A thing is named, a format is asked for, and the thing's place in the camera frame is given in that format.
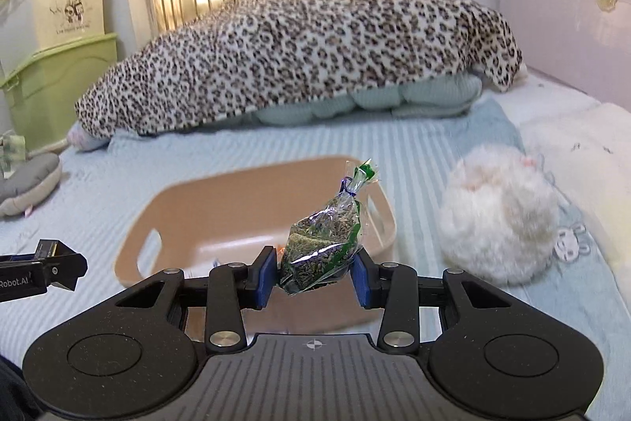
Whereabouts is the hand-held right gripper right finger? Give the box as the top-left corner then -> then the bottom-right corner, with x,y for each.
351,248 -> 513,355

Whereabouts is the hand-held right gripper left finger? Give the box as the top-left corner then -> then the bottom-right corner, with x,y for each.
114,246 -> 280,354

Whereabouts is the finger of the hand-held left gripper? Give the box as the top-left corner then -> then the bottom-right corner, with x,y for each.
0,240 -> 88,302

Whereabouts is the clear bag of dried herbs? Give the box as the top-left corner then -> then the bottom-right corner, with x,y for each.
278,159 -> 380,296

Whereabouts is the tan plastic basket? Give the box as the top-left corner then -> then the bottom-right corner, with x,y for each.
114,156 -> 398,333

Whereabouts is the grey plush cushion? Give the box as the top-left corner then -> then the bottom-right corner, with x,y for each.
0,152 -> 62,219

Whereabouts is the light blue striped bedsheet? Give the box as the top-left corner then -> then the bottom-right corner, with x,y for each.
0,98 -> 631,421

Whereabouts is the white fluffy plush toy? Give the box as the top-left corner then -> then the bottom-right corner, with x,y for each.
438,144 -> 560,286

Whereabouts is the green plastic storage box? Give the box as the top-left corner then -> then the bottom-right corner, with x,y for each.
0,32 -> 119,153

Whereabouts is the light blue pillow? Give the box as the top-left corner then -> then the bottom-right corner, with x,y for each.
254,73 -> 484,127

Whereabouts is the leopard print blanket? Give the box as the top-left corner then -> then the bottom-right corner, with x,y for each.
75,0 -> 523,140

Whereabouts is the cream plastic storage box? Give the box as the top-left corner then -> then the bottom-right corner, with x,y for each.
0,0 -> 107,77

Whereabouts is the white pillow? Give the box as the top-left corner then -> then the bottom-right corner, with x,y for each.
520,103 -> 631,264

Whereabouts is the pink headboard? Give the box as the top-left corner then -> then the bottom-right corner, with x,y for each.
500,0 -> 631,94

